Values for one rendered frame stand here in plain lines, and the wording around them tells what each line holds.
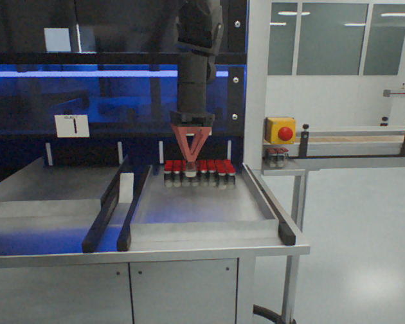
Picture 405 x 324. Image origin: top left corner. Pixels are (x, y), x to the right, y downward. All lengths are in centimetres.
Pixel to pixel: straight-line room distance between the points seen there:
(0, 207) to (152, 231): 33
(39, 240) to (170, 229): 23
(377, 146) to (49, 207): 100
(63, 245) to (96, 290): 56
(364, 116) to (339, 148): 536
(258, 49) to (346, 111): 546
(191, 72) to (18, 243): 43
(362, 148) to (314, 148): 17
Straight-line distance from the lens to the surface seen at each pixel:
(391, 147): 121
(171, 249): 53
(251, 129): 88
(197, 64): 58
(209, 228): 54
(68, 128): 91
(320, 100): 602
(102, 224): 60
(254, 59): 87
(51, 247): 59
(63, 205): 69
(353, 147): 114
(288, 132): 88
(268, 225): 56
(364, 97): 640
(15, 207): 73
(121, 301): 114
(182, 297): 112
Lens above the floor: 117
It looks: 17 degrees down
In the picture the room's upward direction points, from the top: straight up
